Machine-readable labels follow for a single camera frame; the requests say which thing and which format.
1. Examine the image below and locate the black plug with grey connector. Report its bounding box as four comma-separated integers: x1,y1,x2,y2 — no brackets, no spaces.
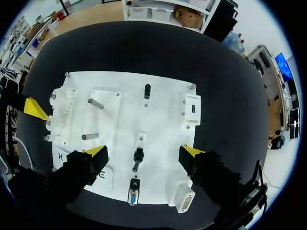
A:
128,178,141,206

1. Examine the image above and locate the short black plug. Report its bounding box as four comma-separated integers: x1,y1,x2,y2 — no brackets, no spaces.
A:
143,83,153,100

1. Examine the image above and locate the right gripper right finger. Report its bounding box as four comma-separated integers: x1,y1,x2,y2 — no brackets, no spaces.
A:
178,144,243,209

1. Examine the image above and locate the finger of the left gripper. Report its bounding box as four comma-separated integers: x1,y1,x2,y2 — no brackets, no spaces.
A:
0,92,50,121

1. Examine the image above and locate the white cable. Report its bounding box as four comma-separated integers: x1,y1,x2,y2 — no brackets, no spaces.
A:
13,136,35,170

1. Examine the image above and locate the white board with sockets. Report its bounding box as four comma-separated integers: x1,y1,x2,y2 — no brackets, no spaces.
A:
42,70,202,214

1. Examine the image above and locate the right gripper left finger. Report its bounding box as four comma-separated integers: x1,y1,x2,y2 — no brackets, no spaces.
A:
44,144,109,208

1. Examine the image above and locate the black plug with long pin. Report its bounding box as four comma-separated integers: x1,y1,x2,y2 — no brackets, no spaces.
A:
131,147,145,173

